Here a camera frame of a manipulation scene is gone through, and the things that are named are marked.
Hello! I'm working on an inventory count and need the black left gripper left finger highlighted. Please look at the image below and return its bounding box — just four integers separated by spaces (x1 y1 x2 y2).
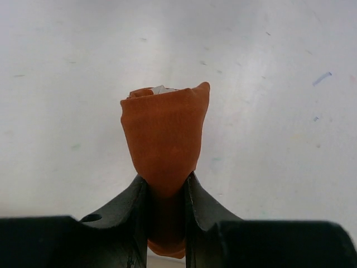
1 176 147 267

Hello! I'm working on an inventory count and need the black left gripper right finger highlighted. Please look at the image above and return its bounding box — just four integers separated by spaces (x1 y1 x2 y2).
185 173 356 268

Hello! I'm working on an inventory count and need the orange and cream underwear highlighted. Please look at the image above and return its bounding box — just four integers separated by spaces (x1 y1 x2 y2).
120 82 210 259

